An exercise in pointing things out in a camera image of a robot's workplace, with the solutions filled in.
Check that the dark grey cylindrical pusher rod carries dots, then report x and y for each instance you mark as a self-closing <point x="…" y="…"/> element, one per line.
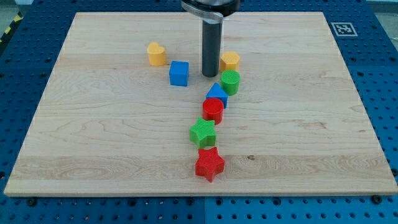
<point x="211" y="44"/>

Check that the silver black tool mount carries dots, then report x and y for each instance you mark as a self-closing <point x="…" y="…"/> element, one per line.
<point x="211" y="11"/>

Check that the yellow hexagon block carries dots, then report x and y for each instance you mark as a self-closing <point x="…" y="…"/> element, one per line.
<point x="229" y="61"/>

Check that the blue cube block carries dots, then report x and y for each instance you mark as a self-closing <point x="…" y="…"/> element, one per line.
<point x="179" y="73"/>

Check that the green cylinder block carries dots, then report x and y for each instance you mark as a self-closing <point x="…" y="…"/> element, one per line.
<point x="230" y="80"/>

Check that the yellow heart block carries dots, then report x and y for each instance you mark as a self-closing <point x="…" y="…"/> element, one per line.
<point x="157" y="54"/>

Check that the blue triangle block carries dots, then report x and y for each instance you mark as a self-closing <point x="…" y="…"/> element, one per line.
<point x="216" y="91"/>

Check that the red cylinder block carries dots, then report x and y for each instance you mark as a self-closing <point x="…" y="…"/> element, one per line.
<point x="212" y="109"/>

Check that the green star block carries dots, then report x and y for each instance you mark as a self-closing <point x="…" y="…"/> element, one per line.
<point x="203" y="133"/>

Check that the white fiducial marker tag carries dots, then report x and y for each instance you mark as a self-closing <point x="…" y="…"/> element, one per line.
<point x="344" y="29"/>

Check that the light wooden board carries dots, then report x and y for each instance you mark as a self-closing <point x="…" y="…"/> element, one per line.
<point x="109" y="124"/>

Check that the red star block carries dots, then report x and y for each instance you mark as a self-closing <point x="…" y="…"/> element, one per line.
<point x="209" y="163"/>

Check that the black bolt front right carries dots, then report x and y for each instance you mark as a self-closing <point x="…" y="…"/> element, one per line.
<point x="376" y="199"/>

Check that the black bolt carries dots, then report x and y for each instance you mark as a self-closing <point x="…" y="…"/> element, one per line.
<point x="31" y="202"/>
<point x="376" y="199"/>

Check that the black bolt front left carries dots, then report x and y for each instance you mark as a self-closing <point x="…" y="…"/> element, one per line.
<point x="31" y="202"/>

